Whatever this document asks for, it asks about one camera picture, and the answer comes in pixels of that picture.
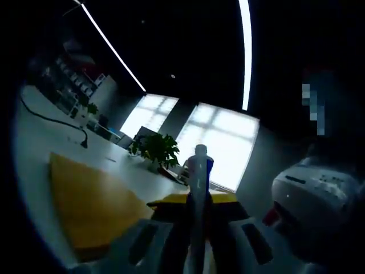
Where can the shelf with white boxes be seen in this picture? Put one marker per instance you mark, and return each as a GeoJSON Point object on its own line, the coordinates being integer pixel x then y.
{"type": "Point", "coordinates": [71, 82]}

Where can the small potted plant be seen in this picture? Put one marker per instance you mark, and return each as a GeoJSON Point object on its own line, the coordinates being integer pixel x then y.
{"type": "Point", "coordinates": [91, 109]}

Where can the white low cabinet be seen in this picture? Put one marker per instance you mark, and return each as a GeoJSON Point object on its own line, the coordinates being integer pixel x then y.
{"type": "Point", "coordinates": [105, 132]}

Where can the white toothpaste tube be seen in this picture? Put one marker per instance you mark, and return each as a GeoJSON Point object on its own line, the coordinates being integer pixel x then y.
{"type": "Point", "coordinates": [199, 182]}

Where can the large potted plant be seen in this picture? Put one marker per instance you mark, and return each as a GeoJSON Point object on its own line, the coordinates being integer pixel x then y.
{"type": "Point", "coordinates": [157, 148]}

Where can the small yellow wooden board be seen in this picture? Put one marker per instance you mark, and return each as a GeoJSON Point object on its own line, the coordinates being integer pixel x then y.
{"type": "Point", "coordinates": [94, 205]}

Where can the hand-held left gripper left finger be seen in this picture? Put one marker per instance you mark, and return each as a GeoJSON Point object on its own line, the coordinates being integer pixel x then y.
{"type": "Point", "coordinates": [137, 245]}

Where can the white toothpaste cap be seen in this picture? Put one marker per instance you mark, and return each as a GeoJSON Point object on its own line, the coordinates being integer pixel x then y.
{"type": "Point", "coordinates": [201, 149]}

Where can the dark desktop monitor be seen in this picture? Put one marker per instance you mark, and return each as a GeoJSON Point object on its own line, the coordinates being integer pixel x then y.
{"type": "Point", "coordinates": [142, 134]}

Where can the white table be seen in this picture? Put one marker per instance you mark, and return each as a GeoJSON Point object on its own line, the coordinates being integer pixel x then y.
{"type": "Point", "coordinates": [42, 137]}

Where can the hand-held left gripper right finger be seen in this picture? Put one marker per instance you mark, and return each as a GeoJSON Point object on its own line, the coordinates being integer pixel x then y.
{"type": "Point", "coordinates": [256, 251]}

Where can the long ceiling light strip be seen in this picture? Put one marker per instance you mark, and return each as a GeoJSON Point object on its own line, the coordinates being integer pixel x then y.
{"type": "Point", "coordinates": [114, 51]}
{"type": "Point", "coordinates": [246, 57]}

